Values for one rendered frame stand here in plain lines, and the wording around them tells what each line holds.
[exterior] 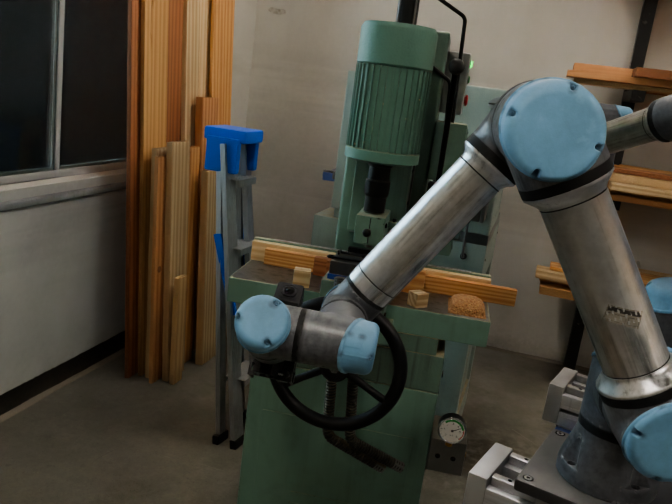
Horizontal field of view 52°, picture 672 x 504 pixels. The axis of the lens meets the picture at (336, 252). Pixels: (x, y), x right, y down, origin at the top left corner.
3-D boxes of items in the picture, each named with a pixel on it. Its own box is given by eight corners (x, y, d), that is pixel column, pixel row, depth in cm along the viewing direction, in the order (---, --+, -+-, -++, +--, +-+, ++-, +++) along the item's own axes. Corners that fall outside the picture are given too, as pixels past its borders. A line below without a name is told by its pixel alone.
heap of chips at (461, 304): (447, 312, 155) (449, 301, 154) (448, 297, 167) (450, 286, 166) (486, 319, 154) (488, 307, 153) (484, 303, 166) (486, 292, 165)
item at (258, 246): (250, 259, 177) (252, 240, 176) (252, 257, 179) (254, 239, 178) (487, 300, 169) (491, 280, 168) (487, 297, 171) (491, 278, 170)
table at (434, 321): (211, 313, 153) (213, 287, 151) (250, 278, 182) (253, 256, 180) (489, 364, 144) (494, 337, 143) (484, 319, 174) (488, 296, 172)
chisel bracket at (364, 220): (351, 249, 166) (356, 214, 164) (359, 237, 179) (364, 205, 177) (382, 254, 165) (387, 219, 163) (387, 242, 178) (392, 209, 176)
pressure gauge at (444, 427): (434, 448, 154) (440, 415, 152) (434, 440, 157) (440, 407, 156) (462, 454, 153) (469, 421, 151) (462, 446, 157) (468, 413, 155)
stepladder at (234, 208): (201, 444, 261) (196, 125, 237) (230, 417, 285) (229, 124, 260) (240, 451, 257) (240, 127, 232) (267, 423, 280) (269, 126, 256)
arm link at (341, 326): (383, 307, 101) (309, 292, 102) (379, 333, 90) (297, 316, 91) (373, 357, 103) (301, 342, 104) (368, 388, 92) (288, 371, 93)
